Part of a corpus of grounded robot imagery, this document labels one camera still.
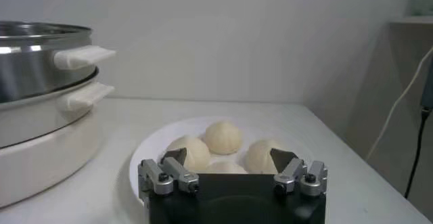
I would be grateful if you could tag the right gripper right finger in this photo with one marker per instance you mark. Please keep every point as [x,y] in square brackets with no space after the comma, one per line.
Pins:
[292,173]

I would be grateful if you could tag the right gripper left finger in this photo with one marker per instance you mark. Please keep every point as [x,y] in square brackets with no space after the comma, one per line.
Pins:
[179,174]

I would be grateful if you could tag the white steamed baozi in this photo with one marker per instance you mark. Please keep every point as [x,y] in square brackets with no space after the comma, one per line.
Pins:
[258,157]
[223,137]
[225,168]
[198,151]

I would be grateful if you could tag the stainless steel steamer basket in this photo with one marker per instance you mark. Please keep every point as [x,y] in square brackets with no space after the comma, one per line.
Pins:
[27,73]

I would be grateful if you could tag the large white plate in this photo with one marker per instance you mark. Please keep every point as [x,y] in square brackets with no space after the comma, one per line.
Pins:
[152,151]

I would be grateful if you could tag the white electric cooking pot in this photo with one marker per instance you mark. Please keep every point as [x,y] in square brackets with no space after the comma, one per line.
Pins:
[40,164]

